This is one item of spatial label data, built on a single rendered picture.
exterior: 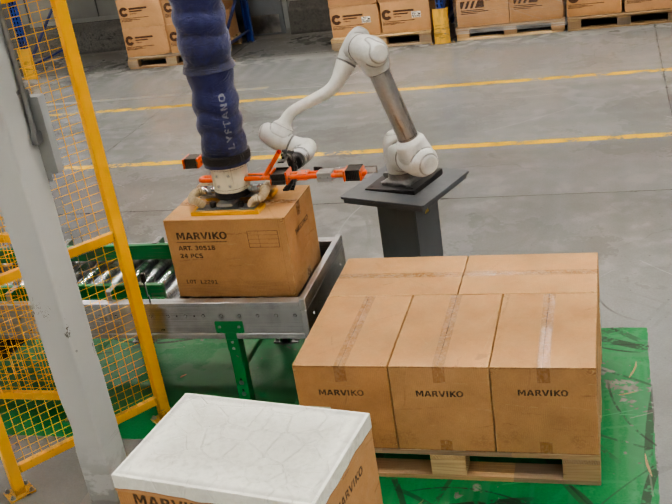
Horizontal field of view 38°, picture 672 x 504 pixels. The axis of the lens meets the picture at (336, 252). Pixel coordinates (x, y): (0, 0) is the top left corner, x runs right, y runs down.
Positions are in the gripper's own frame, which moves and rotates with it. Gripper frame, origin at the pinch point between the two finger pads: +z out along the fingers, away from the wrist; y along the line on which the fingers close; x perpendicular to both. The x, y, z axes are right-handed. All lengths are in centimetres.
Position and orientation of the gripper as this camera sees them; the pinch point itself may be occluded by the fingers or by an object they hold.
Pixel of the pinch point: (283, 175)
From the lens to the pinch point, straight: 445.1
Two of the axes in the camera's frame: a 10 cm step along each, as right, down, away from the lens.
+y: 1.4, 9.0, 4.1
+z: -2.6, 4.3, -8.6
